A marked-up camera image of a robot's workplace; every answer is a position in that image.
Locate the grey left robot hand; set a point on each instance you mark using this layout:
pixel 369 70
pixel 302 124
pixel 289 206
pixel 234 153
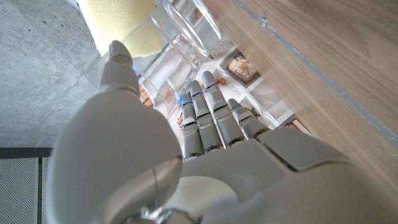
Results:
pixel 124 149

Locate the pale yellow sponge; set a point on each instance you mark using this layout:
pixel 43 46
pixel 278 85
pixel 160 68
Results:
pixel 109 21

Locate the clear glass cup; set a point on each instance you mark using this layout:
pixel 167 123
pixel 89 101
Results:
pixel 186 34

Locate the dark perforated metal panel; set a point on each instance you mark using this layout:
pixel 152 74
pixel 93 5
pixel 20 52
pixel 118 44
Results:
pixel 18 186

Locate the printed bookshelf backdrop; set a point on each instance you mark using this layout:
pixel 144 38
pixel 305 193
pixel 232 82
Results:
pixel 242 68

